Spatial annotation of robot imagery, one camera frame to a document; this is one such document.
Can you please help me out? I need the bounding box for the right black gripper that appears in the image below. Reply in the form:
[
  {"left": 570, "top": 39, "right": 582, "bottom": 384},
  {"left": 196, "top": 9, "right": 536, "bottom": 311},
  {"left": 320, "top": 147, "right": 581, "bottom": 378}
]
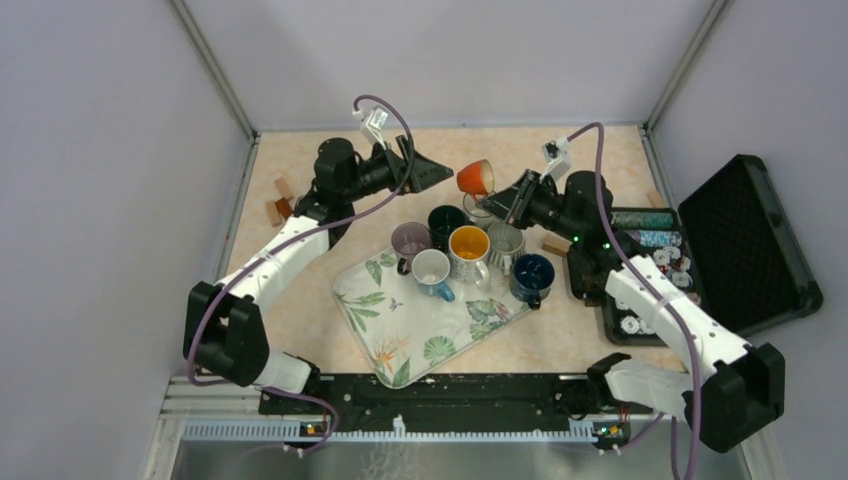
[{"left": 478, "top": 169, "right": 583, "bottom": 243}]

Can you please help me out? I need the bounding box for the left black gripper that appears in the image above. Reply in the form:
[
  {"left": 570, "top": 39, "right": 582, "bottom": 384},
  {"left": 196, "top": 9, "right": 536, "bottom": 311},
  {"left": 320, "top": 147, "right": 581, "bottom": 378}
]
[{"left": 343, "top": 134, "right": 453, "bottom": 203}]

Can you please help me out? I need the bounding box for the white black-rimmed mug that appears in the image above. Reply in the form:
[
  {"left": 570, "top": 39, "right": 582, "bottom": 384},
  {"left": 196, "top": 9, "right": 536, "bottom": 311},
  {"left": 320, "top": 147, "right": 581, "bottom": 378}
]
[{"left": 462, "top": 194, "right": 498, "bottom": 231}]

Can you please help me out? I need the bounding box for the orange red mug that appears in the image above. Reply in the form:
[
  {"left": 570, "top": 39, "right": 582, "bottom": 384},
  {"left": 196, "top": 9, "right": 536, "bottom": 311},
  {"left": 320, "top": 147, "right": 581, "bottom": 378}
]
[{"left": 456, "top": 159, "right": 495, "bottom": 200}]

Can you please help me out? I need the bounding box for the grey striped mug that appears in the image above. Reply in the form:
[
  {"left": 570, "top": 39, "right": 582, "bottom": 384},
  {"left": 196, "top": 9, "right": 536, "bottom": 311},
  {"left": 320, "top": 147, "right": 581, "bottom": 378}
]
[{"left": 486, "top": 222, "right": 526, "bottom": 275}]

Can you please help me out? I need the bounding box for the dark green mug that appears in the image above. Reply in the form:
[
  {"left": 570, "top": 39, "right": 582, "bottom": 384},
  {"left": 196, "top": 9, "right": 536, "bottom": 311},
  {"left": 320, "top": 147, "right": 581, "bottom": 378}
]
[{"left": 427, "top": 205, "right": 469, "bottom": 253}]

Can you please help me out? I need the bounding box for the white floral mug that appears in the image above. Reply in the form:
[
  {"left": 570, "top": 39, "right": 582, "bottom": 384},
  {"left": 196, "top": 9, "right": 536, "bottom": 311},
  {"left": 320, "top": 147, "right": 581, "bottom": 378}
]
[{"left": 448, "top": 225, "right": 491, "bottom": 290}]

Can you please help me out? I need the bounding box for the lilac purple mug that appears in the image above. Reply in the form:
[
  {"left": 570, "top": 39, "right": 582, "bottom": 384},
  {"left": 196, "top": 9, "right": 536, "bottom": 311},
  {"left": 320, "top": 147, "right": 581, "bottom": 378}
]
[{"left": 391, "top": 222, "right": 431, "bottom": 276}]

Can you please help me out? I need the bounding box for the navy blue mug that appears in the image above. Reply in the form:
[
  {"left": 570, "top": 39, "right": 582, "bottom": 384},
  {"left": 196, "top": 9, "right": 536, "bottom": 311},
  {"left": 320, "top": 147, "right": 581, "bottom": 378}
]
[{"left": 509, "top": 254, "right": 556, "bottom": 310}]

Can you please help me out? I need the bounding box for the light blue mug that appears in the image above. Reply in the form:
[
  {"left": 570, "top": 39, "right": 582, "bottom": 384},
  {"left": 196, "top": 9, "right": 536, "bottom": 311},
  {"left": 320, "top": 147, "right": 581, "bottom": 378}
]
[{"left": 411, "top": 249, "right": 456, "bottom": 302}]

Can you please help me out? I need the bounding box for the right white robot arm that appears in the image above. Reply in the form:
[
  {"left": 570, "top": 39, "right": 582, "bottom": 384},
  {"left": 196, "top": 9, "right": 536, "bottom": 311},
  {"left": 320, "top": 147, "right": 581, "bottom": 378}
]
[{"left": 479, "top": 170, "right": 786, "bottom": 453}]

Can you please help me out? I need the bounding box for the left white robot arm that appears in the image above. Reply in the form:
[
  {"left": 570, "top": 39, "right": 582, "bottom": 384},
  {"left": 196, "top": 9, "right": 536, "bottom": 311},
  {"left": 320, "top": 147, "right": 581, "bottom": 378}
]
[{"left": 183, "top": 136, "right": 454, "bottom": 414}]

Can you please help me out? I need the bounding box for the light wooden block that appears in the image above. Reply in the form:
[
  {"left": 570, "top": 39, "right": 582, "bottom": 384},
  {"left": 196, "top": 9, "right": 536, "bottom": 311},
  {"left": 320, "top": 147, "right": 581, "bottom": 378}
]
[{"left": 541, "top": 233, "right": 571, "bottom": 257}]

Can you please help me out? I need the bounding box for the tan wooden block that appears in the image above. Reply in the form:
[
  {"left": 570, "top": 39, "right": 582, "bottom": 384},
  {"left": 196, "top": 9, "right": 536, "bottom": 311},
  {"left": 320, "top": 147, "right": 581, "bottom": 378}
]
[{"left": 274, "top": 177, "right": 295, "bottom": 201}]

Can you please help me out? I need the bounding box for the reddish brown wooden block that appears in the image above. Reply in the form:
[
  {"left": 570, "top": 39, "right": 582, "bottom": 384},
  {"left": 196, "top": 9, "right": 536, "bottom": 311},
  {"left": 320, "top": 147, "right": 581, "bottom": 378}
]
[{"left": 274, "top": 198, "right": 294, "bottom": 220}]

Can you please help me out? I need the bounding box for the wooden block by case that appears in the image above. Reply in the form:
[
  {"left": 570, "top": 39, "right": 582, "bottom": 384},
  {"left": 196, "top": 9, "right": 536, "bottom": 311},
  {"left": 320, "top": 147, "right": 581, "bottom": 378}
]
[{"left": 646, "top": 190, "right": 668, "bottom": 209}]

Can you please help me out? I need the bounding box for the pale wooden block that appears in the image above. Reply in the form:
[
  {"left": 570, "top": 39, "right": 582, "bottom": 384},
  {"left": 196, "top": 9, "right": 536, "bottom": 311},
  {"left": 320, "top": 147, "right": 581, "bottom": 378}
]
[{"left": 264, "top": 200, "right": 284, "bottom": 227}]

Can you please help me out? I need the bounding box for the floral leaf pattern tray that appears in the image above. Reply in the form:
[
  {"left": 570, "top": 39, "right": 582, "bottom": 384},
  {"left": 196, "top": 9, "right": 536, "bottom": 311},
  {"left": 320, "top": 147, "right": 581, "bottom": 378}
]
[{"left": 333, "top": 248, "right": 532, "bottom": 389}]

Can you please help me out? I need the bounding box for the black carrying case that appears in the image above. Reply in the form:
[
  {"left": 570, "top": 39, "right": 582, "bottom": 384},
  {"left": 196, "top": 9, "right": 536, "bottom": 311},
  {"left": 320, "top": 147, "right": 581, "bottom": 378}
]
[{"left": 565, "top": 155, "right": 824, "bottom": 346}]

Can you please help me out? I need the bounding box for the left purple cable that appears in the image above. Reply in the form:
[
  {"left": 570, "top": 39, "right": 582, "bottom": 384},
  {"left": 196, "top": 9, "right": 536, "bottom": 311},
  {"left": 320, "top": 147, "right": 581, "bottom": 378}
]
[{"left": 185, "top": 94, "right": 417, "bottom": 458}]

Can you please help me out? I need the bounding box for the purple cable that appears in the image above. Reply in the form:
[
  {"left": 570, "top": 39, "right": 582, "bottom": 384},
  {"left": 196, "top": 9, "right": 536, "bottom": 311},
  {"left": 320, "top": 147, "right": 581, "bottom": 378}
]
[
  {"left": 185, "top": 94, "right": 417, "bottom": 458},
  {"left": 566, "top": 121, "right": 704, "bottom": 480}
]

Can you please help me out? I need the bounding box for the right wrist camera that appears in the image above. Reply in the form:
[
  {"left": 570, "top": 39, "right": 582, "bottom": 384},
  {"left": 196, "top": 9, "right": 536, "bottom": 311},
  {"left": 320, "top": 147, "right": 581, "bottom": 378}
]
[{"left": 541, "top": 135, "right": 572, "bottom": 182}]

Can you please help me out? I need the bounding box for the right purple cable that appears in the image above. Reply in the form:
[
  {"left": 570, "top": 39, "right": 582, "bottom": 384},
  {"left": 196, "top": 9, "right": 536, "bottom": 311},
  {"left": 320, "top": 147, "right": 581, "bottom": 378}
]
[{"left": 566, "top": 121, "right": 704, "bottom": 480}]

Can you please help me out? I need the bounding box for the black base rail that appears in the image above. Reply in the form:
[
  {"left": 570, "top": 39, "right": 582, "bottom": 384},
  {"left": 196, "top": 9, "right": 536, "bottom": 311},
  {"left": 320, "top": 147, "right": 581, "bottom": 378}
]
[{"left": 258, "top": 373, "right": 654, "bottom": 449}]

